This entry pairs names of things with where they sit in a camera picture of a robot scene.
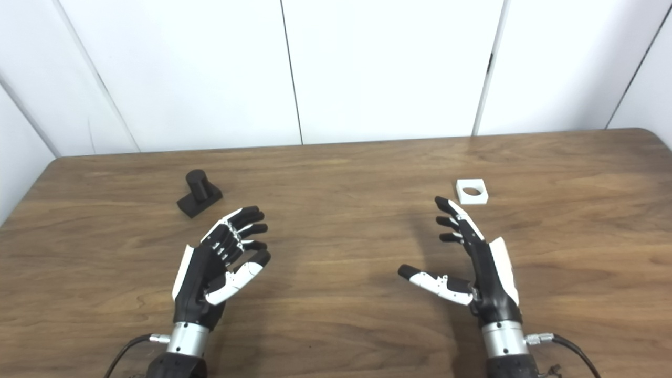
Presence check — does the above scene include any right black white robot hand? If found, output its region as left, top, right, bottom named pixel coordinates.
left=397, top=196, right=523, bottom=325

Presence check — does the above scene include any black peg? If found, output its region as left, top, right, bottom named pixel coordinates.
left=176, top=169, right=224, bottom=218

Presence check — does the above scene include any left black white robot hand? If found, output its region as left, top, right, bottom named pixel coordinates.
left=172, top=206, right=272, bottom=331

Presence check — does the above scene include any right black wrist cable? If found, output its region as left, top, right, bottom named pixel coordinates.
left=526, top=332, right=602, bottom=378

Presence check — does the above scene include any white square piece with hole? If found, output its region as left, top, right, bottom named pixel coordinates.
left=455, top=179, right=489, bottom=205

